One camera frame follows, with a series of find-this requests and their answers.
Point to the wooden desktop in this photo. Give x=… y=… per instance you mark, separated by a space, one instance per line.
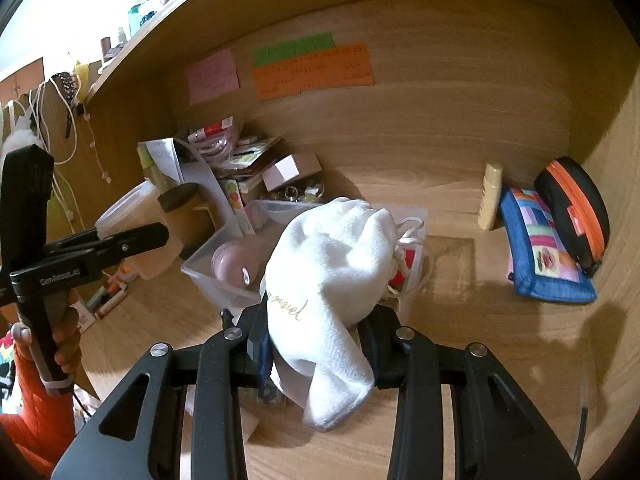
x=450 y=360

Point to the green paper note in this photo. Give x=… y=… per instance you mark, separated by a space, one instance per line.
x=292 y=47

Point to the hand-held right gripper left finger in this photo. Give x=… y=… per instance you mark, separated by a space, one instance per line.
x=252 y=345

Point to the fruit print booklet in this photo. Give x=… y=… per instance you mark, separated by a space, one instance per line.
x=234 y=194

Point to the small pink cardboard box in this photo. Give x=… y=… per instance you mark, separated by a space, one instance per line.
x=290 y=170

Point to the pink paper note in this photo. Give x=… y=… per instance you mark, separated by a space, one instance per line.
x=212 y=77

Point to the stack of books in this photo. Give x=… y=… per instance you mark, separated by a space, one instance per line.
x=255 y=155

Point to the red fabric pouch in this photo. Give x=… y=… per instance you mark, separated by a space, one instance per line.
x=406 y=270

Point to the yellow cloth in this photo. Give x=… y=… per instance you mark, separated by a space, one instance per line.
x=87 y=77

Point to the brown cylinder with dark lid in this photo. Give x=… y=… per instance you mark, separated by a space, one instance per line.
x=179 y=197

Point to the blue patchwork zipper pouch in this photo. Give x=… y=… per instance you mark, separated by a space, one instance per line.
x=545 y=250

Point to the person's left hand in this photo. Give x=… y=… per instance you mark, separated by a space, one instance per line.
x=70 y=340

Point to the pale yellow bottle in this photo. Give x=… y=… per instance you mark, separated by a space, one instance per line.
x=490 y=195

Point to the person's left forearm orange sleeve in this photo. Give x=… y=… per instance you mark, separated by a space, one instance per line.
x=30 y=410

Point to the orange paper note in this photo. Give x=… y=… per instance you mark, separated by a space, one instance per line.
x=310 y=75

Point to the clear plastic storage box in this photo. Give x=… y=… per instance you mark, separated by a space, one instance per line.
x=212 y=272

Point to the black case with orange zipper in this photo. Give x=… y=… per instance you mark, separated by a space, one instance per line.
x=570 y=200

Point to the white and green papers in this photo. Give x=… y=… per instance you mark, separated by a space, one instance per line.
x=160 y=160

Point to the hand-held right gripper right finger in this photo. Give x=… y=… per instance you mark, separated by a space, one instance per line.
x=385 y=360

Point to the round clear lidded container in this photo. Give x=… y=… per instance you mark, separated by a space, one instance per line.
x=125 y=205

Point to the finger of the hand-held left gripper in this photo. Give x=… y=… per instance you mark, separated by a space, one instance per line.
x=140 y=239
x=70 y=242

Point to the teal bottle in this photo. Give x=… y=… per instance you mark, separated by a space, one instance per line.
x=135 y=17

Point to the pile of beads and rings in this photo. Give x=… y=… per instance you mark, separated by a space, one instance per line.
x=297 y=194

